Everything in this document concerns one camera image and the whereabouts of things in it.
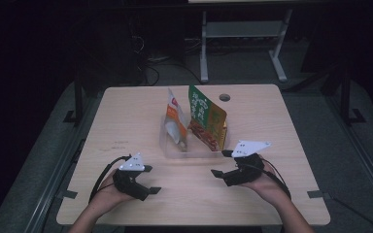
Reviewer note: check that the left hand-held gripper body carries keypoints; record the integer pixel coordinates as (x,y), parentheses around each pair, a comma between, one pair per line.
(129,186)

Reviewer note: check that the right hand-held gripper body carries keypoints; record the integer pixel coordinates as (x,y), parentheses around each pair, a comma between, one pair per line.
(244,173)

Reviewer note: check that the person's right hand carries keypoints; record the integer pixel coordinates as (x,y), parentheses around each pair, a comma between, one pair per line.
(267,187)

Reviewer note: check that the person's left hand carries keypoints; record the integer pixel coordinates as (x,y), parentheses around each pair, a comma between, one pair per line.
(108,197)

